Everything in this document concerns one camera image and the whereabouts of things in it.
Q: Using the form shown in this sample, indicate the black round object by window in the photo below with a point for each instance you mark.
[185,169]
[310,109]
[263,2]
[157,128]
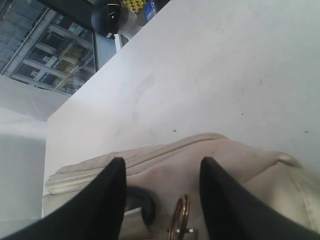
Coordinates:
[107,19]

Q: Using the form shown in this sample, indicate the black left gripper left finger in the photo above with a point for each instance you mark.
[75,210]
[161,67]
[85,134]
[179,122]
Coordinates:
[96,213]

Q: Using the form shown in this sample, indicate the metal zipper pull with ring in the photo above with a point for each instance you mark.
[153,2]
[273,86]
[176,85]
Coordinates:
[179,229]

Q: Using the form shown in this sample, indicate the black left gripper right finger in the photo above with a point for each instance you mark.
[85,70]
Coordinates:
[232,213]

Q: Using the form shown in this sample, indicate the beige duffel bag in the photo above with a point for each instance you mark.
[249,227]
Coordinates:
[157,176]

